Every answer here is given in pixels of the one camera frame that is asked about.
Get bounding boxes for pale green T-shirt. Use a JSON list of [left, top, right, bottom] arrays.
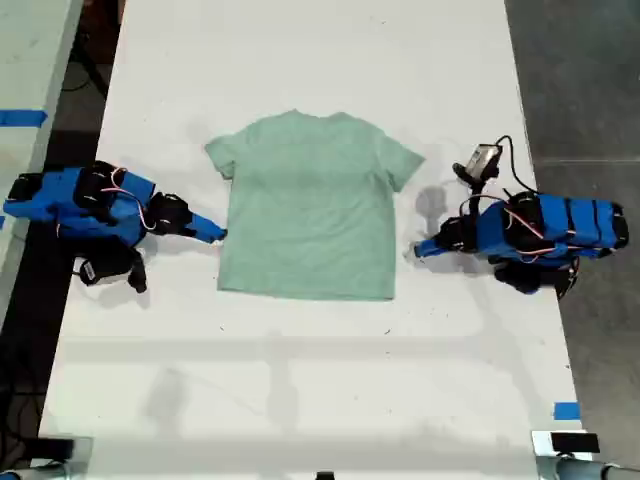
[[203, 110, 426, 302]]

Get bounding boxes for long blue tape strip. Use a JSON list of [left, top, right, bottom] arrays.
[[0, 109, 49, 128]]

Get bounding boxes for white side table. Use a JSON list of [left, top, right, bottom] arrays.
[[0, 0, 85, 321]]

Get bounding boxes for metal clamp plate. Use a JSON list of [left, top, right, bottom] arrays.
[[530, 429, 602, 457], [23, 435, 96, 470]]

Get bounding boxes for small black box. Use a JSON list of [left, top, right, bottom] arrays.
[[36, 437, 77, 459], [550, 432, 601, 454]]

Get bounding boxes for grey metal pipe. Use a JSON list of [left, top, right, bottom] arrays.
[[536, 454, 640, 480], [0, 463, 77, 480]]

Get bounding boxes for curved black camera stalk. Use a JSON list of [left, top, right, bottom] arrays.
[[452, 161, 490, 221]]

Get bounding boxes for short black camera stalk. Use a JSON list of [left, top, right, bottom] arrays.
[[127, 249, 149, 294]]

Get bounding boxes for black camera box white label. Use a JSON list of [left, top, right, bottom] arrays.
[[78, 243, 137, 288]]

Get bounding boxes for black silver camera box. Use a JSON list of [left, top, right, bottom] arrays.
[[464, 143, 503, 177]]

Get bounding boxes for black camera cable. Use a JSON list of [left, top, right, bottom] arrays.
[[493, 134, 539, 195]]

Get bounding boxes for black floor cable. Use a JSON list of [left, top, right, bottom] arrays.
[[63, 47, 110, 94]]

